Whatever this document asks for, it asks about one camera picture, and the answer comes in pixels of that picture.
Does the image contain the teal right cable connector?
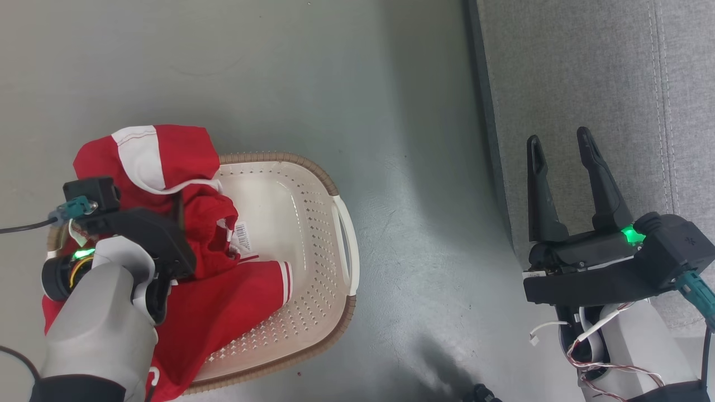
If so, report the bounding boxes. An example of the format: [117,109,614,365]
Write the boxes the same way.
[674,271,715,331]

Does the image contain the cream laundry basket brown rim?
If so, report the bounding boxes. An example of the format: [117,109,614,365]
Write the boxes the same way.
[47,151,360,396]

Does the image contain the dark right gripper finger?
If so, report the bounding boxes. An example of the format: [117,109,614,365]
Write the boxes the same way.
[576,126,634,233]
[526,135,570,245]

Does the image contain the teal left cable connector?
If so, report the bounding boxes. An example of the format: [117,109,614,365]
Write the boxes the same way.
[49,196,99,225]

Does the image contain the red shorts with striped hem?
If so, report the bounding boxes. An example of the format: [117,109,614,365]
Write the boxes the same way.
[42,187,294,402]

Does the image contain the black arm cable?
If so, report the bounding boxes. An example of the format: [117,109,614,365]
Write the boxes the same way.
[700,323,715,387]
[0,218,58,381]

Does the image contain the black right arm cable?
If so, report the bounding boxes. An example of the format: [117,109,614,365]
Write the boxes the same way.
[700,323,715,387]

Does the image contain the grey fabric sofa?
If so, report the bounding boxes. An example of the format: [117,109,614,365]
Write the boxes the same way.
[466,0,715,337]

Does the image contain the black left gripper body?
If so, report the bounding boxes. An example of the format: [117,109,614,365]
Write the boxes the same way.
[75,208,197,283]

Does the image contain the red white wire bundle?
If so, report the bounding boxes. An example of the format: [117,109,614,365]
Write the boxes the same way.
[565,303,666,398]

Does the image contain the teal cable connector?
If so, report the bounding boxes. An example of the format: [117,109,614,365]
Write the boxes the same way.
[49,196,99,225]
[674,271,715,331]

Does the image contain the red garment with white panel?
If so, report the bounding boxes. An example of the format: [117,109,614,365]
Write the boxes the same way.
[73,125,222,210]

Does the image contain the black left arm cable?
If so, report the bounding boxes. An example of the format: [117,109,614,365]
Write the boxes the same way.
[0,218,58,381]

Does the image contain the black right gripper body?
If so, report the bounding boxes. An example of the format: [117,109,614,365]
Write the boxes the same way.
[523,226,661,307]

